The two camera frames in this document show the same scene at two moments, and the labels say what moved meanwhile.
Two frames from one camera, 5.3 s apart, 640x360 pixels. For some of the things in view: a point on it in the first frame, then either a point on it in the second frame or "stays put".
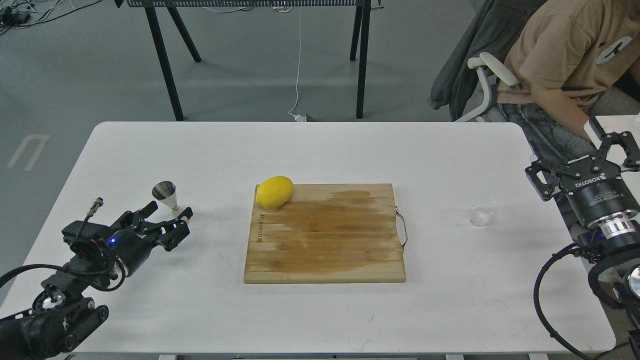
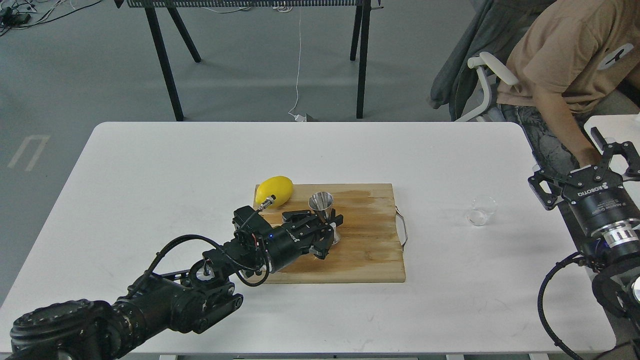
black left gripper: (132, 243) to (284, 242)
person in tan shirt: (566, 55) stays put
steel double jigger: (165, 192) to (321, 202)
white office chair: (476, 63) stays put
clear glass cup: (482, 207) stays put
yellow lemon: (274, 192) stays put
